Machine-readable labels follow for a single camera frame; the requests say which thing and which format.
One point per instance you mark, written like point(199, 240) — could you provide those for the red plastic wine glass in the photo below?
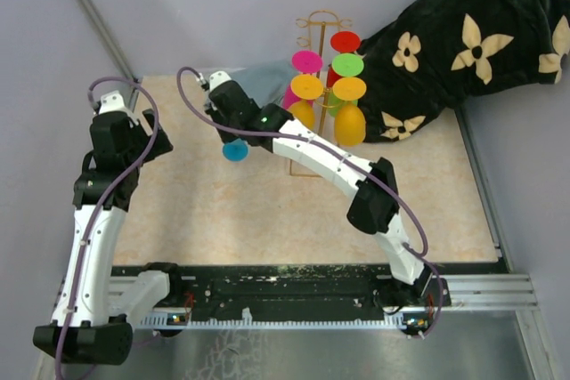
point(345, 42)

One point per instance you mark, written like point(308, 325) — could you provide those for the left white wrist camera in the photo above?
point(113, 109)

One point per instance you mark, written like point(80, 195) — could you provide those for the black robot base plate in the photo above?
point(302, 292)

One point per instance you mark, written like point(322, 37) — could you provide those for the right orange plastic wine glass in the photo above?
point(350, 123)

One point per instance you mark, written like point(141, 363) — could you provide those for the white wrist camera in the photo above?
point(217, 78)
point(113, 109)

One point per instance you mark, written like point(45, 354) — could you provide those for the blue plastic wine glass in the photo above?
point(235, 151)

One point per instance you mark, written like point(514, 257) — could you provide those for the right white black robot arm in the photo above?
point(376, 207)

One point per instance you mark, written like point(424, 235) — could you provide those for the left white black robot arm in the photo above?
point(86, 326)

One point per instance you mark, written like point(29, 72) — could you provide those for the white slotted cable duct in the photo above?
point(164, 320)

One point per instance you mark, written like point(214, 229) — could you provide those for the green plastic wine glass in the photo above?
point(344, 82)

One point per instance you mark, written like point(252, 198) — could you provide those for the aluminium frame rail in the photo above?
point(106, 38)

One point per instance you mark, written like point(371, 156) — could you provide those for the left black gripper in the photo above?
point(161, 145)

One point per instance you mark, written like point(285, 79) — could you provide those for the grey folded cloth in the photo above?
point(260, 84)

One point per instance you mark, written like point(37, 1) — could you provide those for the pink plastic wine glass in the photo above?
point(306, 62)

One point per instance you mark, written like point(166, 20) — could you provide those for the left orange plastic wine glass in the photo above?
point(303, 91)

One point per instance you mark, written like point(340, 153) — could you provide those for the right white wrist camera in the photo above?
point(217, 78)

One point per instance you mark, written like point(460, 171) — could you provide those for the gold wire glass rack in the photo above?
point(317, 25)

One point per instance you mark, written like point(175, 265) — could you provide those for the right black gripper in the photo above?
point(225, 136)

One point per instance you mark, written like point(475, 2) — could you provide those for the black floral blanket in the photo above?
point(438, 53)

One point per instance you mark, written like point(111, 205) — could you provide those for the orange plastic wine glass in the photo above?
point(350, 123)
point(303, 91)

